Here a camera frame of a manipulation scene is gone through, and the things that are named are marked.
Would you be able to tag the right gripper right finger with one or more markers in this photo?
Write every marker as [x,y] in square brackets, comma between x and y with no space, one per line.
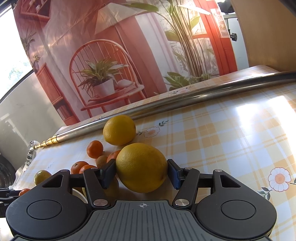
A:
[187,181]

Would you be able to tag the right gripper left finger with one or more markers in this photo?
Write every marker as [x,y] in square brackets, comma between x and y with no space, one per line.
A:
[95,181]

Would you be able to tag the yellow green round fruit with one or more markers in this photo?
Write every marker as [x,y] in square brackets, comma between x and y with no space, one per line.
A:
[41,176]

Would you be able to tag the large yellow lemon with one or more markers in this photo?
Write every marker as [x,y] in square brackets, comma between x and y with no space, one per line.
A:
[141,168]

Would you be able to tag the large orange mandarin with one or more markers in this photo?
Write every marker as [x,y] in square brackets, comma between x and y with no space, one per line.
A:
[86,167]

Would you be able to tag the brown kiwi fruit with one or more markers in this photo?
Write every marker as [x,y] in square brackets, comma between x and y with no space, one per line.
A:
[101,161]

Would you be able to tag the far left mandarin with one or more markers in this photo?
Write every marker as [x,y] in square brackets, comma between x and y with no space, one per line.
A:
[23,191]

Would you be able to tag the orange mandarin at front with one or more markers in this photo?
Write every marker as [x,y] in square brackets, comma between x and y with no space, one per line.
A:
[75,169]

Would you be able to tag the small orange mandarin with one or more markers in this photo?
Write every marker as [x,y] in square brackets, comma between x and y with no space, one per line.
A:
[94,149]

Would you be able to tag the yellow lemon near pole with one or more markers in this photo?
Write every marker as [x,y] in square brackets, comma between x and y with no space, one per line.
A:
[119,130]

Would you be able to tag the telescopic metal fruit picker pole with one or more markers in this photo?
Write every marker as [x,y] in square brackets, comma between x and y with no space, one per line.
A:
[170,103]

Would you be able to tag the printed room backdrop cloth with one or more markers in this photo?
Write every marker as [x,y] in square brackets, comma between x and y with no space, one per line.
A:
[94,56]

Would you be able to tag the window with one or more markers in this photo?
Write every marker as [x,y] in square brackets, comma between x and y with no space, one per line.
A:
[14,62]

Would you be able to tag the wooden headboard panel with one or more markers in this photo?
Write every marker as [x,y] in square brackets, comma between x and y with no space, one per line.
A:
[268,29]

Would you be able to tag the black office chair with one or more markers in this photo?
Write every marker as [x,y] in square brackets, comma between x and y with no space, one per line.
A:
[227,8]

